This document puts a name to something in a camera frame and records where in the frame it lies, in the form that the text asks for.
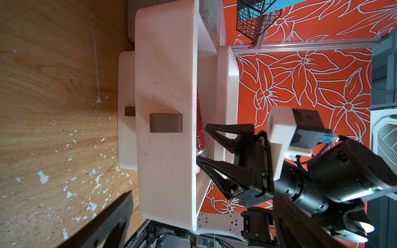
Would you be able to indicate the pink microphone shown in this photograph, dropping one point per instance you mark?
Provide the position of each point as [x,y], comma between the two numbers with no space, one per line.
[197,170]

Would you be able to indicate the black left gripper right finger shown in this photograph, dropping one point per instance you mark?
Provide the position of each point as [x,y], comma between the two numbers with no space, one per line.
[294,227]

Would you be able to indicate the black wire wall basket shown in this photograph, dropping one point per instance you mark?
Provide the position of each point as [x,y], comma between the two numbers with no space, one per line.
[254,17]

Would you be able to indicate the white drawer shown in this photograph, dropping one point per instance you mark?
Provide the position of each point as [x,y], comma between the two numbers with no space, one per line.
[126,119]
[166,56]

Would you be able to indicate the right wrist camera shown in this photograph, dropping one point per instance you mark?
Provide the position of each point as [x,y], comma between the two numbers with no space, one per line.
[295,132]

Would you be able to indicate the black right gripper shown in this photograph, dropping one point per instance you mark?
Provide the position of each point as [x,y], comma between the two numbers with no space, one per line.
[250,179]

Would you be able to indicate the blue box in basket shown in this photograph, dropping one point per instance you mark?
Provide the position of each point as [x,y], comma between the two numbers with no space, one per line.
[280,4]

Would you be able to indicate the red glitter microphone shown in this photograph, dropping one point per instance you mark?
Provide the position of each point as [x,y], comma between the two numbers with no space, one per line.
[200,142]

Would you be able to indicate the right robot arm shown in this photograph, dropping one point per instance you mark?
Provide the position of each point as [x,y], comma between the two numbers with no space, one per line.
[331,189]

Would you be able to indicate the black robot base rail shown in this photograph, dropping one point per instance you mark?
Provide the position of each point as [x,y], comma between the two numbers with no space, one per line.
[153,234]

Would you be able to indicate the white drawer cabinet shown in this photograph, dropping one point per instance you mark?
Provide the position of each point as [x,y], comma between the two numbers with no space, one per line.
[217,85]

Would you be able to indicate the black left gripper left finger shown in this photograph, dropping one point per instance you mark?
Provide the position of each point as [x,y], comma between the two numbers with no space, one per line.
[109,228]

